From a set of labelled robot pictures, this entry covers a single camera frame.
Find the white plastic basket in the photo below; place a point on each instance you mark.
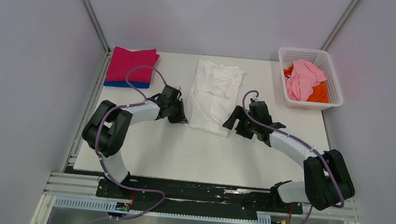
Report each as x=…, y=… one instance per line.
x=321, y=59

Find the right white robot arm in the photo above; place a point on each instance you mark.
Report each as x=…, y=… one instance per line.
x=326, y=183

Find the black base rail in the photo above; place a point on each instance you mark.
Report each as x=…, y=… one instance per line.
x=196, y=198

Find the white printed t shirt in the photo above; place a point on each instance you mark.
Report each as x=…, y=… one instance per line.
x=212, y=97

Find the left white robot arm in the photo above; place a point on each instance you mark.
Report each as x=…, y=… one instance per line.
x=106, y=130

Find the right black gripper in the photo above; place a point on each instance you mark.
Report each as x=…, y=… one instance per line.
x=238, y=113

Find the pink t shirt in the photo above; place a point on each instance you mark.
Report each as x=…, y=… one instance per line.
x=308, y=73

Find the folded magenta t shirt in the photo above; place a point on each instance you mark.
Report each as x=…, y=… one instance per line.
x=123, y=61

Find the orange t shirt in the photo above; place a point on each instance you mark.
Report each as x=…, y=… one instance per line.
x=317, y=94

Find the white slotted cable duct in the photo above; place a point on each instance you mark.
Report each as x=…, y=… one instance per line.
x=117, y=207

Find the folded blue t shirt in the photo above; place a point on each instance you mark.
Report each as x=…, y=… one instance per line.
x=123, y=84

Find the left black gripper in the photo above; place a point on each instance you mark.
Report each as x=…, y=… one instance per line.
x=181, y=118

